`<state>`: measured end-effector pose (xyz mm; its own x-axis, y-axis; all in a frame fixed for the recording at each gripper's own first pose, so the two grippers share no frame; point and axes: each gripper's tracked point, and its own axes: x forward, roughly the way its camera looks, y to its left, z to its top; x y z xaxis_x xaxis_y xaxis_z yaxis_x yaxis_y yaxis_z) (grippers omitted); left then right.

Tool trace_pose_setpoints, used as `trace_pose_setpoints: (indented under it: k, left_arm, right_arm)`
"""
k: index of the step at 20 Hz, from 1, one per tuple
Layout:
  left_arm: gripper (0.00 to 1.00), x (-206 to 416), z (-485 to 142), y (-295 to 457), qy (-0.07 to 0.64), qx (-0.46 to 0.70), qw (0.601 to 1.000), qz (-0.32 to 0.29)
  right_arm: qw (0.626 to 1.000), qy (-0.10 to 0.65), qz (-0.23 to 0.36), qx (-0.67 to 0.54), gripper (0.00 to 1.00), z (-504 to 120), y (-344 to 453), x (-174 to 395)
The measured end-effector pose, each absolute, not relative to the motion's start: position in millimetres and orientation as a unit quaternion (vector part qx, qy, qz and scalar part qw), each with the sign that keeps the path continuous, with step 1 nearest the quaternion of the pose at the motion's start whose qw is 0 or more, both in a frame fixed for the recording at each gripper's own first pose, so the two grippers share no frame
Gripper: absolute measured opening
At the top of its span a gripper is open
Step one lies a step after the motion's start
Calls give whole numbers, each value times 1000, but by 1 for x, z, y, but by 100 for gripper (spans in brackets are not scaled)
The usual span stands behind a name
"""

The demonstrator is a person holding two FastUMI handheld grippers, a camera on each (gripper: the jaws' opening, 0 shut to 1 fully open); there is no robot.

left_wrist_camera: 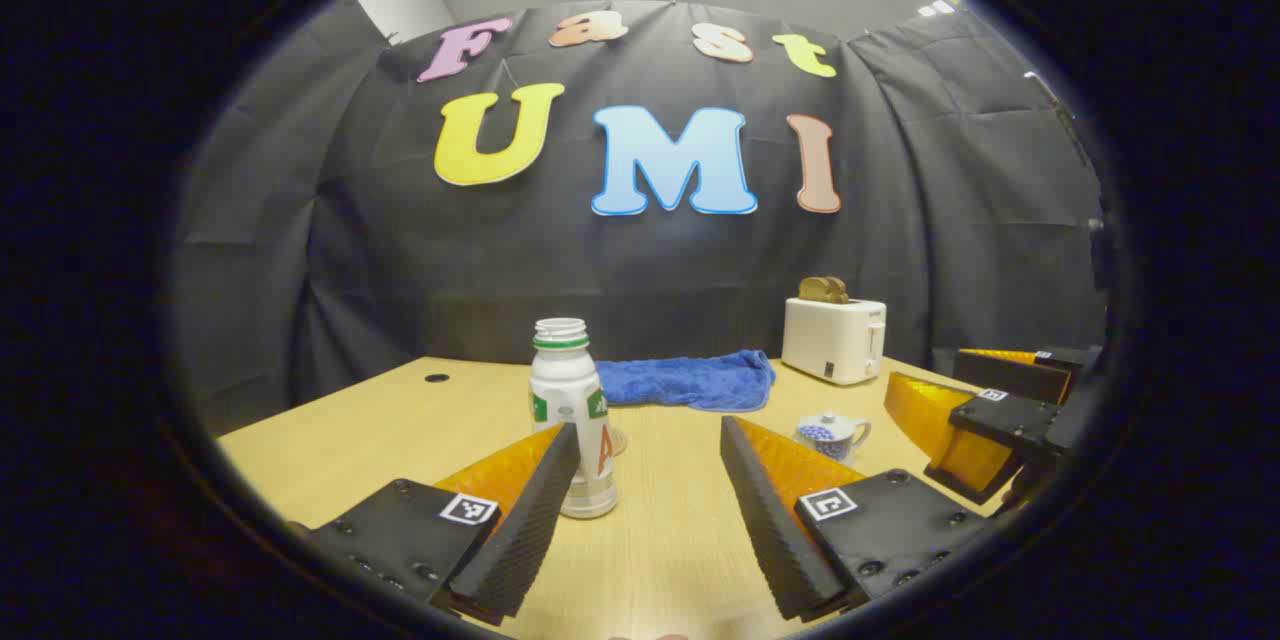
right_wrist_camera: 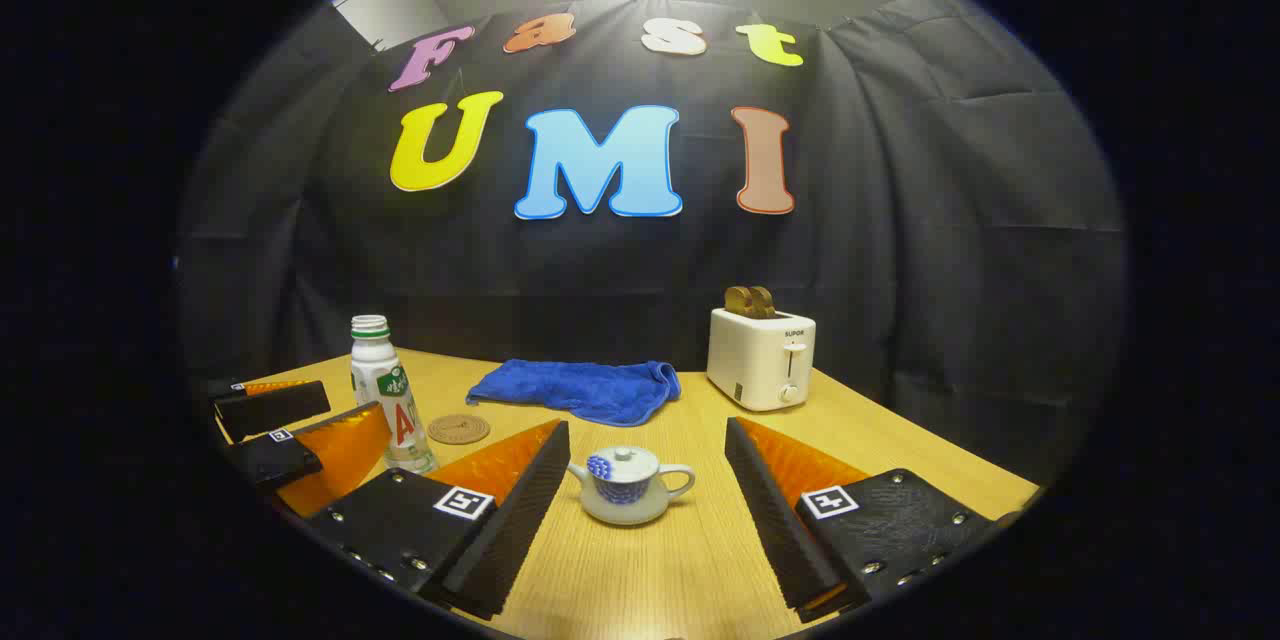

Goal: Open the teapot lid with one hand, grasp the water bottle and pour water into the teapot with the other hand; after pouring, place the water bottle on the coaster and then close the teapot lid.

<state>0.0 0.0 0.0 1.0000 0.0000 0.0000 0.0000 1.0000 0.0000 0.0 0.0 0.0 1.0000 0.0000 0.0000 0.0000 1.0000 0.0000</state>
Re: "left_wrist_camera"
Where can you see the blue towel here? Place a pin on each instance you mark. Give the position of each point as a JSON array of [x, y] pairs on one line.
[[690, 380]]

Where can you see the white blue-patterned teacup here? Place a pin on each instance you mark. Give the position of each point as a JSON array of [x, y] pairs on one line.
[[835, 442]]

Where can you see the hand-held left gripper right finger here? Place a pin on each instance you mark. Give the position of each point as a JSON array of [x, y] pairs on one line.
[[765, 530]]

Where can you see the black backdrop cloth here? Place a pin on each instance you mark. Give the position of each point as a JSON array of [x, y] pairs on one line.
[[620, 270]]

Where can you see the white toaster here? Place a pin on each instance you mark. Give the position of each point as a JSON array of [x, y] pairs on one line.
[[830, 340]]

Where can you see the white plastic water bottle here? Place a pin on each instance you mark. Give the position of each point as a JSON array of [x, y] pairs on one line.
[[565, 390]]

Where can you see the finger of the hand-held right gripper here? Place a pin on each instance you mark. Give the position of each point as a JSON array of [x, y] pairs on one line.
[[1000, 415], [1010, 375]]

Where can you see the white teacup lid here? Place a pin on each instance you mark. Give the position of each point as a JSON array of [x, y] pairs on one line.
[[828, 422]]

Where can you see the round wooden coaster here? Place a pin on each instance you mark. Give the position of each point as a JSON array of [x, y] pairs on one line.
[[620, 442]]

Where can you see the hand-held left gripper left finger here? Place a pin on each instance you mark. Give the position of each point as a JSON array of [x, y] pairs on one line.
[[530, 530]]

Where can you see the brown toast slice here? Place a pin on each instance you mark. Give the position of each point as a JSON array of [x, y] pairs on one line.
[[838, 290], [810, 291]]

